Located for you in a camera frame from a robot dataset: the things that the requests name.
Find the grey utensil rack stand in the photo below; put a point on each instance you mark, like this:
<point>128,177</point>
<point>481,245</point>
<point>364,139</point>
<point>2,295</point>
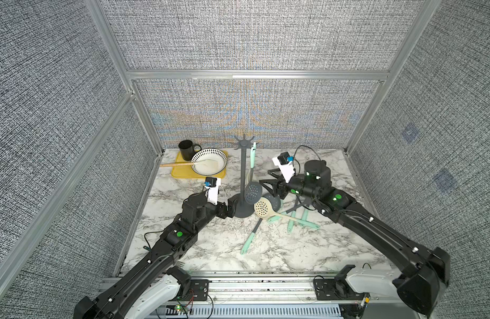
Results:
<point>242,208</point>

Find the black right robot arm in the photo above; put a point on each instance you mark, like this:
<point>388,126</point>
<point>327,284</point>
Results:
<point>425,273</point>

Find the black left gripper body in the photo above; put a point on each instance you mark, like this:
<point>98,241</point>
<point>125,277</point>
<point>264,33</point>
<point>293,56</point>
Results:
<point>222,213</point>

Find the black mug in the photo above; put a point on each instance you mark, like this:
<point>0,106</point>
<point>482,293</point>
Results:
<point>188,149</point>

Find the white bowl black rim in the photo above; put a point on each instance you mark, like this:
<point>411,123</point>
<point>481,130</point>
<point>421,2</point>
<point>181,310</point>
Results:
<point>210,153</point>

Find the cream skimmer mint handle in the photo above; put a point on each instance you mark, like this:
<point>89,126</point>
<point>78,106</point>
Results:
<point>250,238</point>

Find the wooden handled white spatula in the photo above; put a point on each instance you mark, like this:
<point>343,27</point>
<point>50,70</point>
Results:
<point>177,164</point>

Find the yellow tray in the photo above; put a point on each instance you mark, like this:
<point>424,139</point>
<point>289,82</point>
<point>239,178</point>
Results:
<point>186,172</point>

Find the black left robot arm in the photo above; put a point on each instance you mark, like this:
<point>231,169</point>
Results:
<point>155,278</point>

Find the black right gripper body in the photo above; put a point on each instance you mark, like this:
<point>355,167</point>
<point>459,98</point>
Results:
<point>281,187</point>

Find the grey skimmer lone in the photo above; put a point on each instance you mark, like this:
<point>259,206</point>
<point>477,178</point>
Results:
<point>253,190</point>

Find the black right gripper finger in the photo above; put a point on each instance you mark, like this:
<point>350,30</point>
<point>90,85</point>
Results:
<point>276,173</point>
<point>270,185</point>

